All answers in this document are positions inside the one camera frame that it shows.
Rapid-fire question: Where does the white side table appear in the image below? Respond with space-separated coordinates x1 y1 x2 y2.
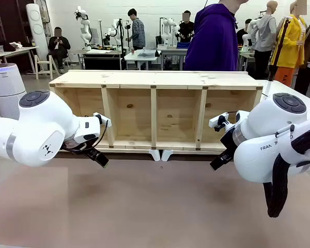
0 45 39 75

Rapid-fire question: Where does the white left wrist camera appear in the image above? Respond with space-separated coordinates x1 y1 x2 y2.
92 112 112 129

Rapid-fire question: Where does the mannequin in yellow jacket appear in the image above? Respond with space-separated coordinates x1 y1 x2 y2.
269 0 308 88

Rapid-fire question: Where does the seated person in black top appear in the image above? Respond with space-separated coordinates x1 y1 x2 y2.
236 18 254 50

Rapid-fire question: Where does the mannequin in grey hoodie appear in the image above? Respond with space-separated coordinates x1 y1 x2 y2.
250 0 278 81

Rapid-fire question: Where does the standing person in black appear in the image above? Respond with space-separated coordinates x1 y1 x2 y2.
178 10 196 43

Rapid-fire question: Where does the light wooden shelf unit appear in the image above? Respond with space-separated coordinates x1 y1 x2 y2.
49 69 264 156

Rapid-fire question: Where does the white cylindrical air purifier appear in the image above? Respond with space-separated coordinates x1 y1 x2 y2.
0 63 27 121

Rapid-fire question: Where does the black sleeved cable bundle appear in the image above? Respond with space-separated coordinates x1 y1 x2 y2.
263 126 310 218

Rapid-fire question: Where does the tall white tower air conditioner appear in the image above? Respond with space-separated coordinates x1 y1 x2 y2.
25 3 51 61

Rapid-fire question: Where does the white background table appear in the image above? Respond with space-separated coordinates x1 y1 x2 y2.
124 49 163 71

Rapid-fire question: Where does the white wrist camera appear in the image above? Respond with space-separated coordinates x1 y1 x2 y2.
208 113 235 132
92 112 112 129

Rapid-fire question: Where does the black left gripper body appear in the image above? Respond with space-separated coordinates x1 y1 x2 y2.
60 134 100 156

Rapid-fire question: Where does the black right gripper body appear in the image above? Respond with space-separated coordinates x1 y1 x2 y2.
220 126 239 156

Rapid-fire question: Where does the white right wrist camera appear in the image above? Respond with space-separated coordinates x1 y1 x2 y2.
208 113 235 132

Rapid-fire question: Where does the person in plaid shirt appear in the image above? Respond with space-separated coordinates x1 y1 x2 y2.
126 8 147 51

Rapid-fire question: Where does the seated person in black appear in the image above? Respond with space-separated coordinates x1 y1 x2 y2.
236 18 254 50
46 26 71 74

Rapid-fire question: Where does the person in purple hoodie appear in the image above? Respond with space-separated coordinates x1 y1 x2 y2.
183 0 249 72

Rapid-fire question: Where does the grey background table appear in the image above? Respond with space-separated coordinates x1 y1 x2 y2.
71 48 125 71

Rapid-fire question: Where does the white plastic shelf foot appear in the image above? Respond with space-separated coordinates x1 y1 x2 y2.
148 149 161 162
161 149 177 162

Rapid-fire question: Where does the wooden folding stool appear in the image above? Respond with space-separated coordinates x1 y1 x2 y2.
34 54 60 80

